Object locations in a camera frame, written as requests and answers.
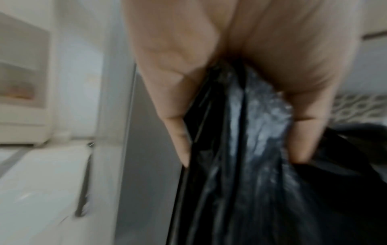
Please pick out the person's left hand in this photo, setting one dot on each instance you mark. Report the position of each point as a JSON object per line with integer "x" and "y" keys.
{"x": 272, "y": 40}

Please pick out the black plastic garbage bag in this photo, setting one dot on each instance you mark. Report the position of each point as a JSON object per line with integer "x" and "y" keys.
{"x": 248, "y": 167}

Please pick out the grey patterned rug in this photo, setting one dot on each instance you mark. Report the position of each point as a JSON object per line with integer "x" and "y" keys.
{"x": 359, "y": 107}

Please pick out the white shelf cabinet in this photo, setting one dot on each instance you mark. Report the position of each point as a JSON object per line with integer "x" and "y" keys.
{"x": 21, "y": 83}

